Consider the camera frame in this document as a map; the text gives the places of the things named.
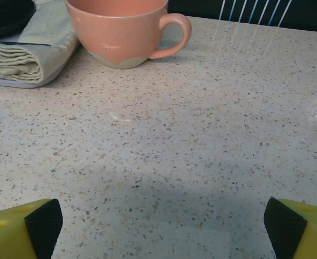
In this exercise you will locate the beige folded cloth napkin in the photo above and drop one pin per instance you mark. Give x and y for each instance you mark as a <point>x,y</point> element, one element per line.
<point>26,62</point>

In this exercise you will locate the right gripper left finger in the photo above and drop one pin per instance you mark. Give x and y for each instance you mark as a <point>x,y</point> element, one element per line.
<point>10,237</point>

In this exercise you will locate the black round plate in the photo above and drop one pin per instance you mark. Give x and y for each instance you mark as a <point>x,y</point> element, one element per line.
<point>2,24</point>

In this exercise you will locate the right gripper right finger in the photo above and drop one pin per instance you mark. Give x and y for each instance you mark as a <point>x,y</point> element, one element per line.
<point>309,237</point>

